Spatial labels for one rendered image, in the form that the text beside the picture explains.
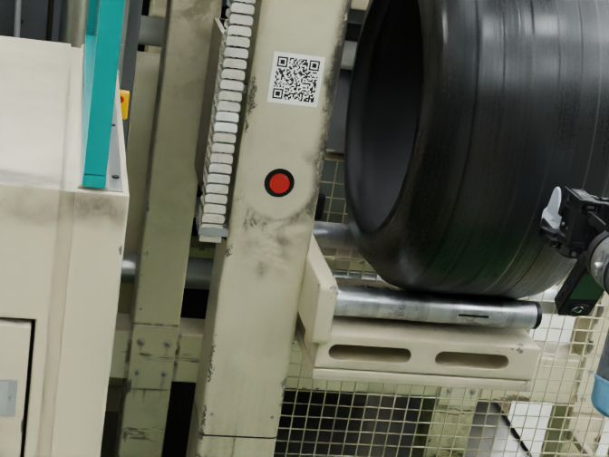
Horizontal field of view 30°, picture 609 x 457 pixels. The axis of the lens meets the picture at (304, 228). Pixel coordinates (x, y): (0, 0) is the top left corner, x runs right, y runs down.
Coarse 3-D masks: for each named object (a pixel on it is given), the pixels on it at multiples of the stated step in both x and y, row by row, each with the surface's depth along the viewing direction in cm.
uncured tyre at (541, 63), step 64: (384, 0) 187; (448, 0) 156; (512, 0) 154; (576, 0) 157; (384, 64) 204; (448, 64) 153; (512, 64) 152; (576, 64) 154; (384, 128) 206; (448, 128) 153; (512, 128) 152; (576, 128) 154; (384, 192) 203; (448, 192) 155; (512, 192) 155; (384, 256) 171; (448, 256) 162; (512, 256) 163
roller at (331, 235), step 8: (320, 224) 198; (328, 224) 198; (336, 224) 199; (344, 224) 200; (312, 232) 197; (320, 232) 197; (328, 232) 197; (336, 232) 198; (344, 232) 198; (320, 240) 197; (328, 240) 198; (336, 240) 198; (344, 240) 198; (352, 240) 198; (344, 248) 200; (352, 248) 200
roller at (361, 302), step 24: (360, 288) 173; (336, 312) 172; (360, 312) 172; (384, 312) 173; (408, 312) 174; (432, 312) 174; (456, 312) 175; (480, 312) 176; (504, 312) 177; (528, 312) 178
